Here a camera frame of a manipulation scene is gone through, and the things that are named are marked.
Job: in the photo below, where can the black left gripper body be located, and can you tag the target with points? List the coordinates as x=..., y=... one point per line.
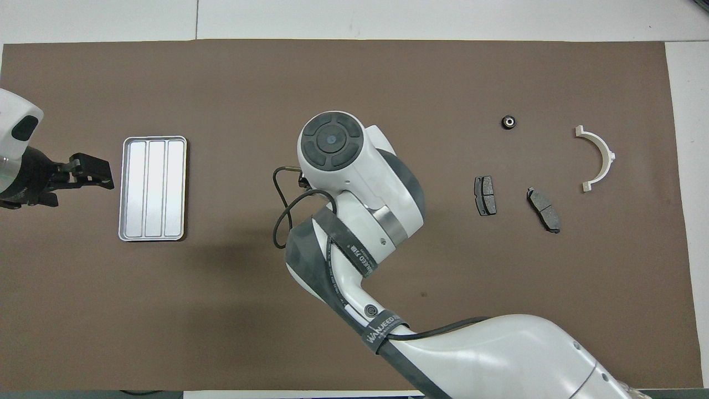
x=39, y=180

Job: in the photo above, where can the large black bearing gear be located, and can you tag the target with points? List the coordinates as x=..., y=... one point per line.
x=508, y=122

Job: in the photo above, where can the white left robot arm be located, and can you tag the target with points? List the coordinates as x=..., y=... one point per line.
x=11, y=138

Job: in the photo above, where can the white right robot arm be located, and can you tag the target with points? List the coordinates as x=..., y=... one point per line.
x=360, y=177

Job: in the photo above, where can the silver metal tray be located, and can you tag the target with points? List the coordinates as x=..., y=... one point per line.
x=155, y=188

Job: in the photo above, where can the brown table mat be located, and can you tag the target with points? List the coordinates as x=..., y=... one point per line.
x=354, y=83

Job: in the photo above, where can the short grey brake pad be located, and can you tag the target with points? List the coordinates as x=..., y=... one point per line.
x=486, y=195

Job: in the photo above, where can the long grey brake pad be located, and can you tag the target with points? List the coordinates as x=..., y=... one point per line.
x=544, y=209

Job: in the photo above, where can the white semicircular bracket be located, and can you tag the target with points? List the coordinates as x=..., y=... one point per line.
x=609, y=160

